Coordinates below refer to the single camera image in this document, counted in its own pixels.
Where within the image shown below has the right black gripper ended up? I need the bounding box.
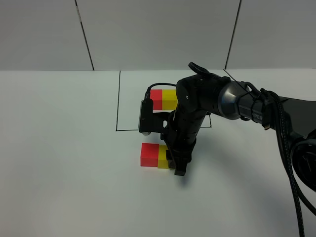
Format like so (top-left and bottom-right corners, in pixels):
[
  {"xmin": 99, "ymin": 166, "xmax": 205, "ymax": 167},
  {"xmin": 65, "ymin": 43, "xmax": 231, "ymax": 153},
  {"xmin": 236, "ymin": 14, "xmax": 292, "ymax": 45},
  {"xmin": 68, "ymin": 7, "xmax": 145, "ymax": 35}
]
[{"xmin": 160, "ymin": 106, "xmax": 206, "ymax": 176}]

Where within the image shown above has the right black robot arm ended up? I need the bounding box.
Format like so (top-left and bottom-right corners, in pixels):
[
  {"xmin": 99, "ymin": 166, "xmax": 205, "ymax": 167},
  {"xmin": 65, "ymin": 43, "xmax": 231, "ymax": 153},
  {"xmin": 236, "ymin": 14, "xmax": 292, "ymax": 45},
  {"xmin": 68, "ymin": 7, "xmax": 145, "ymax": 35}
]
[{"xmin": 162, "ymin": 63, "xmax": 316, "ymax": 190}]

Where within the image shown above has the yellow template block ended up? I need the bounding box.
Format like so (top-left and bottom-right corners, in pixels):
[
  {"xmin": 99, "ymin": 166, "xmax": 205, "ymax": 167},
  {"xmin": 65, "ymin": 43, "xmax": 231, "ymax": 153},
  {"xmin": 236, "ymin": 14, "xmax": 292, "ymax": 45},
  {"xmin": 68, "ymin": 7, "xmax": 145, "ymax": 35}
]
[{"xmin": 161, "ymin": 89, "xmax": 178, "ymax": 111}]

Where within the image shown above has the red template block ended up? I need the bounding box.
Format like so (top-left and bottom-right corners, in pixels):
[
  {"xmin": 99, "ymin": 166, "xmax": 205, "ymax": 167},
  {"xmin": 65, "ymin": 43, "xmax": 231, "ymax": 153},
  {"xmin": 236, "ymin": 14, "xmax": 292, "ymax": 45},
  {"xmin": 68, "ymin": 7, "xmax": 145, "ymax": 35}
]
[{"xmin": 150, "ymin": 89, "xmax": 162, "ymax": 111}]

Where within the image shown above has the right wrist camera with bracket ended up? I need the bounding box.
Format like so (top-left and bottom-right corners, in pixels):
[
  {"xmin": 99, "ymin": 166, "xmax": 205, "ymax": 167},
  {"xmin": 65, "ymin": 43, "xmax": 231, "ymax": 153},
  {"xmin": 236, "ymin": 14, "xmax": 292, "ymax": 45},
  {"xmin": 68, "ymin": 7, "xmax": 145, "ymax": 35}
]
[{"xmin": 138, "ymin": 98, "xmax": 171, "ymax": 134}]

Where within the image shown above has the right black braided cable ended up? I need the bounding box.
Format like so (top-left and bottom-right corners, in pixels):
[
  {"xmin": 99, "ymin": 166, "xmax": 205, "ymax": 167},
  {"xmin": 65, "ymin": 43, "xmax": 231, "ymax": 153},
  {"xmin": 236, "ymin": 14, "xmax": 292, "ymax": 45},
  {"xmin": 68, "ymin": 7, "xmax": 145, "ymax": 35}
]
[{"xmin": 261, "ymin": 88, "xmax": 316, "ymax": 237}]

